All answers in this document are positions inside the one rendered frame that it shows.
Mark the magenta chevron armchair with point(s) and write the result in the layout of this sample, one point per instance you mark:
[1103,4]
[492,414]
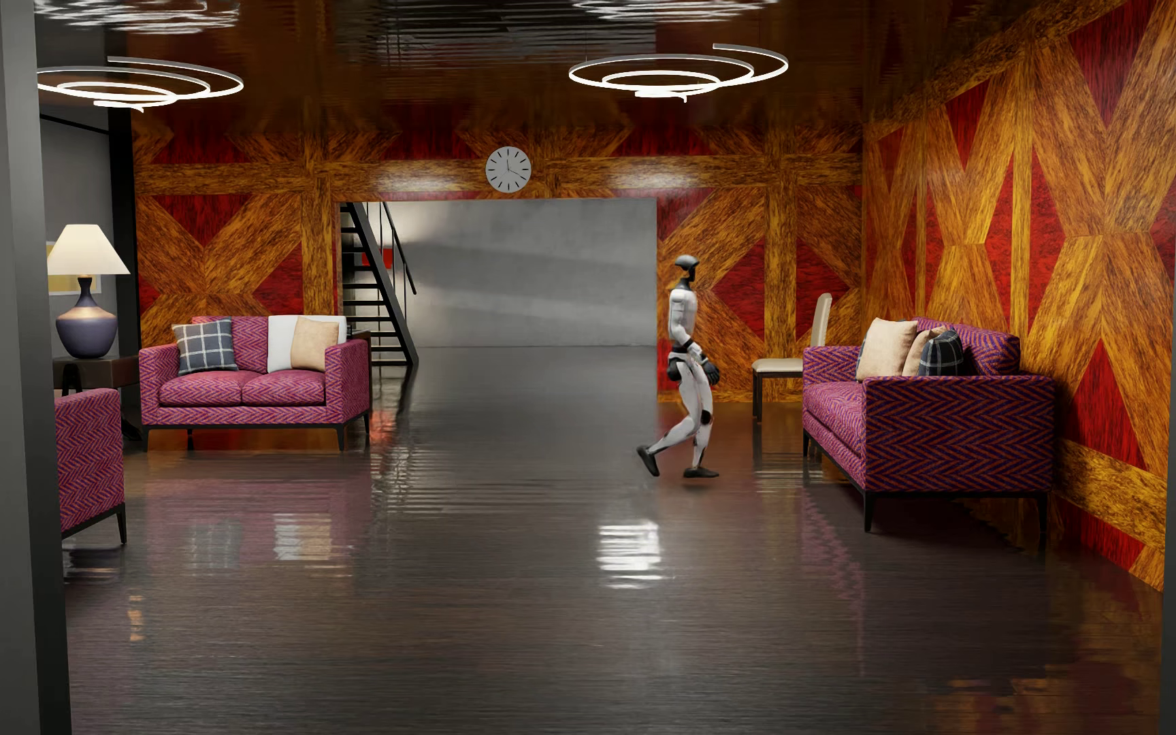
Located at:
[90,459]

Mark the long magenta chevron sofa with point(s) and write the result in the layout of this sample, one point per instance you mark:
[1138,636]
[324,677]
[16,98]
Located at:
[930,429]

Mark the dark plaid cushion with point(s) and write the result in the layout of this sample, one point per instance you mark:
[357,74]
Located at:
[943,354]

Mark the white left robot leg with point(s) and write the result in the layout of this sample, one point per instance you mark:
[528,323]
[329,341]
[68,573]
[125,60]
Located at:
[665,441]

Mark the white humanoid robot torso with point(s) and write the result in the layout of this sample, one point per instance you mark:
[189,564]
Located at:
[682,316]

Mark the white robot leg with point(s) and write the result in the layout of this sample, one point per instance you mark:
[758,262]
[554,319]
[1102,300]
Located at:
[665,441]
[698,419]

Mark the large beige cushion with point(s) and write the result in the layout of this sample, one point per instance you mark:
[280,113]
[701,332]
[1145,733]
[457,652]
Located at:
[886,348]

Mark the yellow framed wall picture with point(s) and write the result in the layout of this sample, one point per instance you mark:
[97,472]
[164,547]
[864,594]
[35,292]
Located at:
[65,286]

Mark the black metal staircase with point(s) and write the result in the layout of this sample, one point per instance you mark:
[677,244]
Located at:
[379,291]

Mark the white right robot leg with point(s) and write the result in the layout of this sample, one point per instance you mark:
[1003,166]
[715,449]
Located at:
[698,419]

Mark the blue table lamp white shade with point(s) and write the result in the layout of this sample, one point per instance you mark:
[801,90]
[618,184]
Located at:
[86,296]

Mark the beige wooden dining chair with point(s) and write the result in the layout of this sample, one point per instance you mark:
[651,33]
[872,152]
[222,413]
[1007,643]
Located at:
[794,365]

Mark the grey plaid cushion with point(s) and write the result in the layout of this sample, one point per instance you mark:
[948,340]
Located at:
[205,346]

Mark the white cushion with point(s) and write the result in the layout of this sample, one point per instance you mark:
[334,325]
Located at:
[280,342]

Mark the tan cushion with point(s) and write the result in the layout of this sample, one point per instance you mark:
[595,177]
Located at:
[314,344]

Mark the white humanoid robot head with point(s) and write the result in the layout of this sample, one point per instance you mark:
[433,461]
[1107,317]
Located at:
[686,267]

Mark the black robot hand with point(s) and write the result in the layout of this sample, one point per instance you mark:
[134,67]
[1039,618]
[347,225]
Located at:
[710,373]
[674,370]

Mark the magenta chevron two-seat sofa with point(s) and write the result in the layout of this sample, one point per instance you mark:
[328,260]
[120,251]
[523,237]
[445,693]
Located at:
[256,388]

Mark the dark wooden side table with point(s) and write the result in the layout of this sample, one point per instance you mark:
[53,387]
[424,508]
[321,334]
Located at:
[98,376]

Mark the narrow beige cushion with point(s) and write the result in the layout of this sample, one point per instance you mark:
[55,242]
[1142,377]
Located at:
[918,353]

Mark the round white wall clock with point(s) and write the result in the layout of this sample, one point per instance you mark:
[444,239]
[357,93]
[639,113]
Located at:
[508,169]

